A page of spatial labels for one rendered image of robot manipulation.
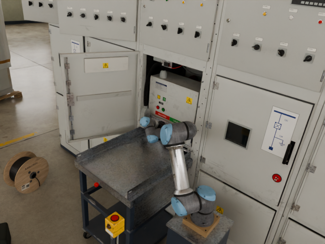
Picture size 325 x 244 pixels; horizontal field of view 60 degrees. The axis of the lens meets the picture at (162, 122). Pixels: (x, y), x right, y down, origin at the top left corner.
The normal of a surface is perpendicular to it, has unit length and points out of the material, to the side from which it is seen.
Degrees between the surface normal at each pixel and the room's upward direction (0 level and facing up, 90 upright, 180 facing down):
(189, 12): 90
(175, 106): 90
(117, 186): 0
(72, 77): 90
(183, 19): 90
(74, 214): 0
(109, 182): 0
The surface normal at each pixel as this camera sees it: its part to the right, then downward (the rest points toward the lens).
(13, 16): 0.75, 0.35
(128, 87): 0.46, 0.44
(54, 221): 0.08, -0.89
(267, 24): -0.65, 0.30
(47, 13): -0.23, 0.43
